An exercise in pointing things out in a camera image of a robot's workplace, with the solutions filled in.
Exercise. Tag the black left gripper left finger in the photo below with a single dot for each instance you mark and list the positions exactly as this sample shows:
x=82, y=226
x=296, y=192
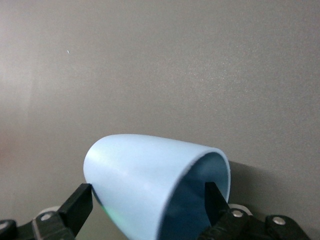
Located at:
x=75, y=210

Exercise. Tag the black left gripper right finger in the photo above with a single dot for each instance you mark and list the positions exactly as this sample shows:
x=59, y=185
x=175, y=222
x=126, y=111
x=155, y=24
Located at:
x=216, y=205

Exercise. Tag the light blue plastic cup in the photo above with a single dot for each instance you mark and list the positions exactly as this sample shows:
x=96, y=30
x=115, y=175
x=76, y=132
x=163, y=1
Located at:
x=140, y=175

